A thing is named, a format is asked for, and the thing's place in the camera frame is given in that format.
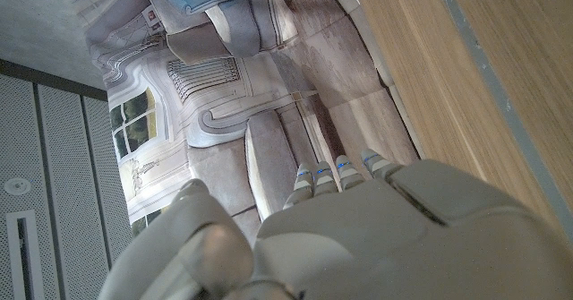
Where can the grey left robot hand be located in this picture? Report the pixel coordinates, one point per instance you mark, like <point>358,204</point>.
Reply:
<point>380,237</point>

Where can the printed living room backdrop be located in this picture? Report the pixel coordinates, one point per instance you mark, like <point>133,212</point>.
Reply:
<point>233,94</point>

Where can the perforated grey metal panel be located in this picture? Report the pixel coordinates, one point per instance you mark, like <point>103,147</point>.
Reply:
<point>62,179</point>

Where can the round white ceiling sensor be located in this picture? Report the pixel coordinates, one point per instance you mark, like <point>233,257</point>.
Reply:
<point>17,186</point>

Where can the white rectangular ceiling vent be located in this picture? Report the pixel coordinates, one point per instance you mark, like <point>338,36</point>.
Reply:
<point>11,255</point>

